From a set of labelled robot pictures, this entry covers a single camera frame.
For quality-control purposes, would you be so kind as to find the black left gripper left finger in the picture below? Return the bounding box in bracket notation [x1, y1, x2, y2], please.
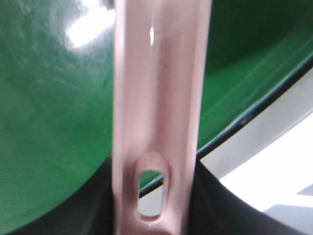
[12, 155, 114, 235]

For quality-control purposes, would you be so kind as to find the pink hand broom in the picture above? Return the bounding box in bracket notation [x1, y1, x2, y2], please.
[112, 0, 212, 235]

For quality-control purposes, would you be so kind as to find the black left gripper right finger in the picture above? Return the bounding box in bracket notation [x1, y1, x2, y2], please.
[188, 161, 301, 235]

